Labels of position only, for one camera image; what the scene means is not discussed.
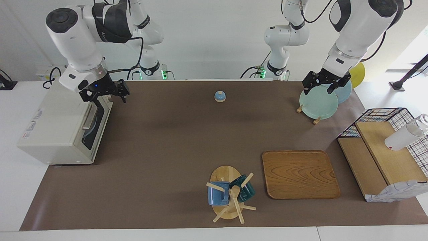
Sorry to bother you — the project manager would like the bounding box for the cream toaster oven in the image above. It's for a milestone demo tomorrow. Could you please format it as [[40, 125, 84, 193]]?
[[17, 81, 114, 165]]

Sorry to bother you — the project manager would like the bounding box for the light blue racked plate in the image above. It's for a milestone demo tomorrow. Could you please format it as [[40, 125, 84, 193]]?
[[333, 76, 352, 104]]

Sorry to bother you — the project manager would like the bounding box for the pale green racked plate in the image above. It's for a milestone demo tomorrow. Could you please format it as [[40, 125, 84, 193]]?
[[299, 85, 339, 120]]

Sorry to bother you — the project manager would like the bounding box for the wooden plate rack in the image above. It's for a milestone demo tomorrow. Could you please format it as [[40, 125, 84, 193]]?
[[296, 104, 321, 125]]

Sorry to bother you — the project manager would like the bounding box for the yellow racked plate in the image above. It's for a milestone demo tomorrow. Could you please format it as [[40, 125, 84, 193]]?
[[346, 61, 366, 89]]

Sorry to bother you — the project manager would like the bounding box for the black stand with pole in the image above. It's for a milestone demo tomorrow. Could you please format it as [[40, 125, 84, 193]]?
[[389, 54, 428, 91]]

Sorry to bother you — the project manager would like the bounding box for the brown table mat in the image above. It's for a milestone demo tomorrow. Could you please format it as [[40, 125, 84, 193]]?
[[19, 80, 428, 231]]

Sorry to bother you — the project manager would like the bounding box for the wooden serving tray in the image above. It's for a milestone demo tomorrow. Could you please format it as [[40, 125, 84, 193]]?
[[262, 150, 341, 200]]

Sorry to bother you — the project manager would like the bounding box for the wooden step shelf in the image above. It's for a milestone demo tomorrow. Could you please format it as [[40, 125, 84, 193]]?
[[338, 121, 428, 201]]

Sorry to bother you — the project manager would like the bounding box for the white cup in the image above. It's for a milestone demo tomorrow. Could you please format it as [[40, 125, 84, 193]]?
[[385, 114, 428, 151]]

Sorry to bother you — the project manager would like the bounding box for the black desk clamp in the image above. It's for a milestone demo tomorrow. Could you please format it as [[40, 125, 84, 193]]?
[[0, 69, 18, 91]]

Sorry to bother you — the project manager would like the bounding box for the wooden mug tree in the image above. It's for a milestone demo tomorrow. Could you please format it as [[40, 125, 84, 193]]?
[[206, 166, 257, 224]]

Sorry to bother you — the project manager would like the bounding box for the dark green ceramic mug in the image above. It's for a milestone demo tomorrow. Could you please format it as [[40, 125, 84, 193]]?
[[229, 174, 256, 203]]

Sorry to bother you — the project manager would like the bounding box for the white patterned cloth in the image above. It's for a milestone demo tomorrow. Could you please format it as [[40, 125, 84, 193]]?
[[365, 180, 428, 203]]

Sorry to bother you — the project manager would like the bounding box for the blue ceramic mug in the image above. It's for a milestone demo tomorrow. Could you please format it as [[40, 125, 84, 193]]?
[[207, 181, 230, 206]]

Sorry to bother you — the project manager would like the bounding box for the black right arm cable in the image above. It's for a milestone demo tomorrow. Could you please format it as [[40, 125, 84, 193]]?
[[107, 35, 144, 73]]

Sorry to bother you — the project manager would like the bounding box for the white power strip with cable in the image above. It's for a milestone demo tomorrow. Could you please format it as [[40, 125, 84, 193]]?
[[36, 65, 67, 89]]

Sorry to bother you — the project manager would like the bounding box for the black wire basket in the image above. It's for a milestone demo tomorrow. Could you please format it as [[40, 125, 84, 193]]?
[[337, 107, 428, 178]]

